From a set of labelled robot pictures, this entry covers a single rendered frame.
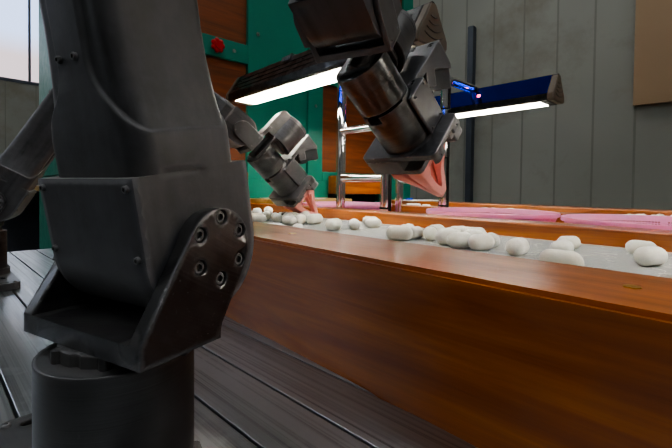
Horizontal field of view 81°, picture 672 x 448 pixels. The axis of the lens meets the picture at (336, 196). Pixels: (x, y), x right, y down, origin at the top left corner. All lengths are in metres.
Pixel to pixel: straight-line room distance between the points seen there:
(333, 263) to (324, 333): 0.06
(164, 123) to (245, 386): 0.21
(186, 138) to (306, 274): 0.20
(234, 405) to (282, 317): 0.11
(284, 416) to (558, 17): 2.91
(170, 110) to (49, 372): 0.11
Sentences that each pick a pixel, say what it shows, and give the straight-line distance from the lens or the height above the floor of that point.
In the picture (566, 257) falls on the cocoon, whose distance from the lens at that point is 0.41.
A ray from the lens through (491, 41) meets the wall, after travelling 3.15.
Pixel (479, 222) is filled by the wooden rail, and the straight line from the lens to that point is 0.71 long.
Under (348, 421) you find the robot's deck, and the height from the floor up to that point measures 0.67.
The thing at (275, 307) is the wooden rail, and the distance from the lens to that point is 0.39.
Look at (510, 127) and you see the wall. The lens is 2.95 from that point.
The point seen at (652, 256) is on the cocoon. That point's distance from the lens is 0.50.
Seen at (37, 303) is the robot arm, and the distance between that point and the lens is 0.23.
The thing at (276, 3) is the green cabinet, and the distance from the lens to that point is 1.52.
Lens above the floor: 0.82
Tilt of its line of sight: 1 degrees down
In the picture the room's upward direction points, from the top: 1 degrees clockwise
